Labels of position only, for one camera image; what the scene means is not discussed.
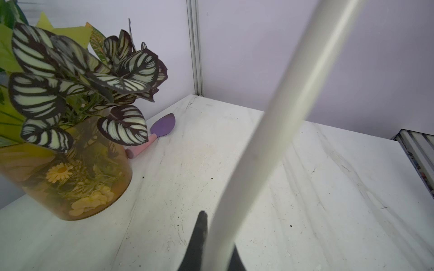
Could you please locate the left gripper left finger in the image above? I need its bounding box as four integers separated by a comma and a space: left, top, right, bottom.
178, 211, 208, 271

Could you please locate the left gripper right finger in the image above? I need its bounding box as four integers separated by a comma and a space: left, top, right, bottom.
228, 246, 246, 271

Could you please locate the white power cord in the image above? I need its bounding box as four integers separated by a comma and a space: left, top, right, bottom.
201, 0, 366, 271

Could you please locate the purple pink spatula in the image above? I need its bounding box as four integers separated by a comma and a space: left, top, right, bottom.
125, 113, 176, 159

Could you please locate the artificial plant in amber vase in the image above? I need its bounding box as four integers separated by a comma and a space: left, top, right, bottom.
1, 1, 168, 221

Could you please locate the aluminium frame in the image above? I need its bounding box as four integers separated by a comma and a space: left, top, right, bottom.
186, 0, 203, 96

